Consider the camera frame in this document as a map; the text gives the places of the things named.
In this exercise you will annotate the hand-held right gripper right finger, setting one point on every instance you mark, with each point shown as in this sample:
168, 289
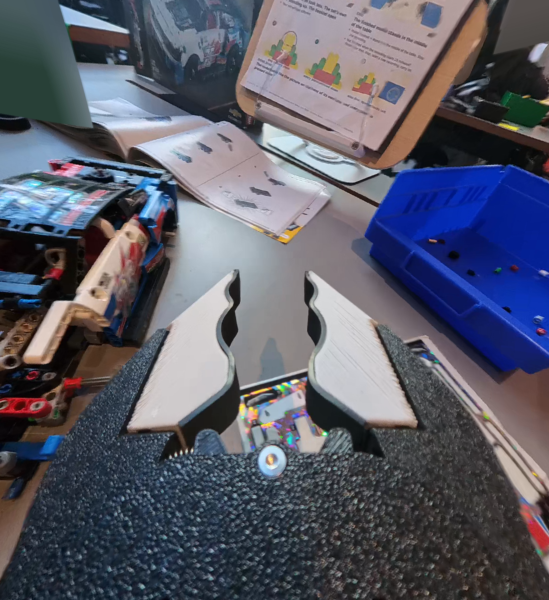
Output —
363, 375

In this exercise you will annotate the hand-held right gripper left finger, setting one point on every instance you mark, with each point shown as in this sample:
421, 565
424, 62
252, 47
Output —
185, 370

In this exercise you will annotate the toy brick race car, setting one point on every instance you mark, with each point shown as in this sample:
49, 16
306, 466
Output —
44, 234

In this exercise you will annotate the grey desk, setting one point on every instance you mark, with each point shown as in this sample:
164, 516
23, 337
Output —
265, 262

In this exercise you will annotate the holographic sticker sheet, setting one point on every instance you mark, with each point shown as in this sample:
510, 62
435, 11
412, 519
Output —
274, 408

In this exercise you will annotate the scattered small toy pieces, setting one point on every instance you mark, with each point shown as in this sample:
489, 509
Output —
452, 255

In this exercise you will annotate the blue plastic bin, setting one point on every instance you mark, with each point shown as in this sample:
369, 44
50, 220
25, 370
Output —
443, 211

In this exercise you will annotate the open instruction booklet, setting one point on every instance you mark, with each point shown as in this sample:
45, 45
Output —
237, 173

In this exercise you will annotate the silver stand base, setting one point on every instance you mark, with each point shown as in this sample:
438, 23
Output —
344, 168

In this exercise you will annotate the black toy wheel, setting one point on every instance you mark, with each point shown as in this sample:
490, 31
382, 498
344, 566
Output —
9, 122

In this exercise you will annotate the green plastic container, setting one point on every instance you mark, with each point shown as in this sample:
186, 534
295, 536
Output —
527, 110

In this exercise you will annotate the wooden clipboard with instruction sheet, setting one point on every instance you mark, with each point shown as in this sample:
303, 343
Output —
349, 61

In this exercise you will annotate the race car set box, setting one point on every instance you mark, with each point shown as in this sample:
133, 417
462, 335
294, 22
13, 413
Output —
194, 42

